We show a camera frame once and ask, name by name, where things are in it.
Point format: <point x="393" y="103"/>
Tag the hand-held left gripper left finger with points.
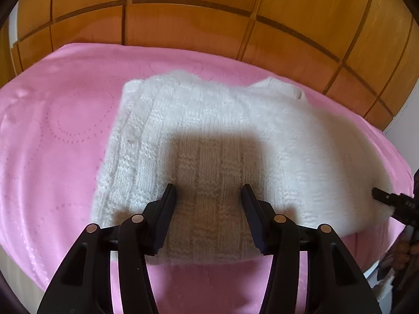
<point x="165" y="216"/>

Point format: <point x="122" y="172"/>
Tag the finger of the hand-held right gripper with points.
<point x="397" y="204"/>

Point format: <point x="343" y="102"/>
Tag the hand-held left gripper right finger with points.
<point x="253" y="216"/>

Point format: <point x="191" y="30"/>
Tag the white knit sweater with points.
<point x="212" y="130"/>

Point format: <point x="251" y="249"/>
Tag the person's right hand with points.
<point x="401" y="255"/>

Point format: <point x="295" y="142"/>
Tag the pink blanket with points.
<point x="49" y="137"/>

